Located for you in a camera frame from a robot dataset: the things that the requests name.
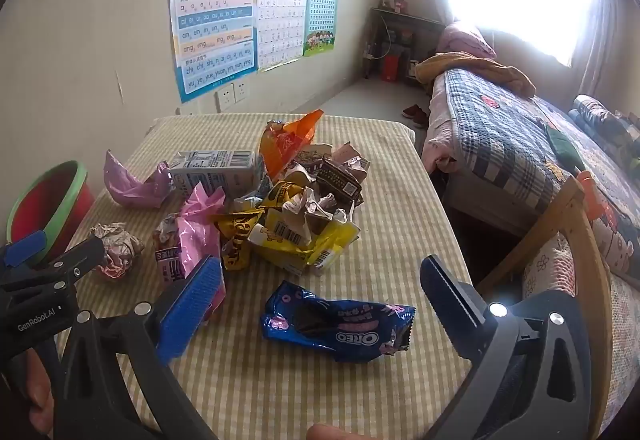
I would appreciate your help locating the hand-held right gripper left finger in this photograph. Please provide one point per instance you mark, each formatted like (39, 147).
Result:
(192, 305)

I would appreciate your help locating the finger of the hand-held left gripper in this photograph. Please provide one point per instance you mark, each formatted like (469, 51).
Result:
(25, 249)
(75, 262)

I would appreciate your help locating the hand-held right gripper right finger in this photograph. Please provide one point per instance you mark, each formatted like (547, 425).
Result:
(450, 295)

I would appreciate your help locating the silver pink wrapper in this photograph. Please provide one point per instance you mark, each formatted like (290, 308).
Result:
(117, 247)

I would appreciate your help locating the red bin with green rim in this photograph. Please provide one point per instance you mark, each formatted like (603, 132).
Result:
(45, 200)

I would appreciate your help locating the lilac pink foil wrapper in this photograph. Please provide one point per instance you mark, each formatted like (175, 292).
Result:
(130, 185)

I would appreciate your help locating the blue cookie wrapper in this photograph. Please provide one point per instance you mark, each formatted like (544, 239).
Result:
(340, 330)

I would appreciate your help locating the dark brown cigarette box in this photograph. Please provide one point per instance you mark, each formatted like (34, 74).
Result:
(340, 180)

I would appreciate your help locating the orange plastic wrapper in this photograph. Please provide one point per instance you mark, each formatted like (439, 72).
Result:
(285, 145)

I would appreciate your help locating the person's left hand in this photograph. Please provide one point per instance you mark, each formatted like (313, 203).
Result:
(40, 395)

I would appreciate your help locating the person's right hand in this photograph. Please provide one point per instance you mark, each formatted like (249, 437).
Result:
(327, 434)

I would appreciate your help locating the pink printed snack packet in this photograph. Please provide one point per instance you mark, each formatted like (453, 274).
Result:
(167, 260)

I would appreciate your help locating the checked yellow tablecloth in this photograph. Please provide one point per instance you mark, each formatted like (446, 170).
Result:
(400, 245)

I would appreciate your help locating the bright pink plastic wrapper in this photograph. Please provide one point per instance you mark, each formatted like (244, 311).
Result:
(197, 230)

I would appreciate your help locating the dark yellow brown wrapper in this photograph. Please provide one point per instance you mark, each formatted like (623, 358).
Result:
(240, 232)

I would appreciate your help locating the floral chair cushion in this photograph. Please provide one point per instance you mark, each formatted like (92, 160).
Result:
(550, 265)

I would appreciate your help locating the pale blue milk carton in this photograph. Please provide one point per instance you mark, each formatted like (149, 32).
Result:
(215, 170)

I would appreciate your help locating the black and yellow wrapper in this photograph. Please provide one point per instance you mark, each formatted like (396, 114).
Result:
(282, 195)

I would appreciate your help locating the crumpled white brown wrapper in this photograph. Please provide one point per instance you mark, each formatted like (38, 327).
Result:
(310, 210)

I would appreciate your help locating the wooden chair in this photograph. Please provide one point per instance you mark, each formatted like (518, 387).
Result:
(592, 240)

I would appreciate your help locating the pink bed sheet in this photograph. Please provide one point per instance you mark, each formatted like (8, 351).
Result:
(440, 135)

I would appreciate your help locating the plaid patchwork quilt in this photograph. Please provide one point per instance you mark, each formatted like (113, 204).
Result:
(500, 135)

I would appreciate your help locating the dark green cloth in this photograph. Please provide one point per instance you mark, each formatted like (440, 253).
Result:
(562, 145)

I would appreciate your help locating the yellow brown blanket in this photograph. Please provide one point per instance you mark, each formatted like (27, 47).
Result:
(475, 70)

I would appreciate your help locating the folded plaid bedding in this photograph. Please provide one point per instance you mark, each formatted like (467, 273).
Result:
(600, 117)

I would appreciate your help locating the small red floor bin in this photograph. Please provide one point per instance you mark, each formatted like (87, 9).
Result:
(391, 68)

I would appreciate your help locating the pink pillow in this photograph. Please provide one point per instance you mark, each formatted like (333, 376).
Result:
(465, 40)

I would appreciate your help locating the dark cluttered shelf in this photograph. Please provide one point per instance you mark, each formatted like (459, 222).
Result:
(400, 20)

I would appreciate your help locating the pale curtain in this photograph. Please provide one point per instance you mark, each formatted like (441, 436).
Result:
(610, 40)

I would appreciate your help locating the white wall socket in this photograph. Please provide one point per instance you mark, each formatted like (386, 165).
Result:
(241, 91)
(225, 100)

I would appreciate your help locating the blue letter wall poster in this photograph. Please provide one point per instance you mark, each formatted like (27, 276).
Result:
(215, 20)

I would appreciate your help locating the white chart wall poster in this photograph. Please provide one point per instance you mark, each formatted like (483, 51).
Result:
(282, 5)

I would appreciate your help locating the green chart wall poster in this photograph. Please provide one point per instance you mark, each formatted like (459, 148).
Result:
(321, 5)

